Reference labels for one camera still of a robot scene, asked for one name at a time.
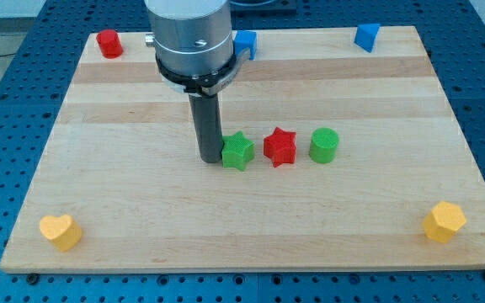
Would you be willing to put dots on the wooden board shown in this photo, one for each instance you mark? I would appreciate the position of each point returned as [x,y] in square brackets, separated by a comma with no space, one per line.
[123,161]

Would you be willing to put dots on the green cylinder block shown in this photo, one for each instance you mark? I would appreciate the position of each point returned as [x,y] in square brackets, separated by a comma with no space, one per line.
[324,144]

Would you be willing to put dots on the yellow heart block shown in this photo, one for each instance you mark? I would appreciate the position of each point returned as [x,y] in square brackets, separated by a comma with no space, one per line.
[63,232]

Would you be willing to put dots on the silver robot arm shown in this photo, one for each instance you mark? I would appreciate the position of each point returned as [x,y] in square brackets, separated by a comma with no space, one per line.
[194,48]

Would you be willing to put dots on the red cylinder block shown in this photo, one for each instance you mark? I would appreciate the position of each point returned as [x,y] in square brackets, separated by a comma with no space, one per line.
[109,43]

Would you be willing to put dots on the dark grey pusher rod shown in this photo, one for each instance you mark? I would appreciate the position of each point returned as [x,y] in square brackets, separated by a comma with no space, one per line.
[207,122]

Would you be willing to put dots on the blue triangle block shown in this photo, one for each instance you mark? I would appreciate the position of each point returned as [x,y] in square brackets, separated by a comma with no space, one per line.
[365,36]

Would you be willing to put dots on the green star block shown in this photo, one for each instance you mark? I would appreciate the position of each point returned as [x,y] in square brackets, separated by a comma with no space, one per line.
[237,151]

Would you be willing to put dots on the blue cube block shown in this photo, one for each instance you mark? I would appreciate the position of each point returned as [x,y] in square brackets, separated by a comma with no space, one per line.
[246,39]

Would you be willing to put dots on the yellow hexagon block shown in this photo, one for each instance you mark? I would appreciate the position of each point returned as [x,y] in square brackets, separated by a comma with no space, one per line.
[443,221]

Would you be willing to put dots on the red star block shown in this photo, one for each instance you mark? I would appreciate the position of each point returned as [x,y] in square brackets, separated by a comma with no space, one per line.
[280,147]

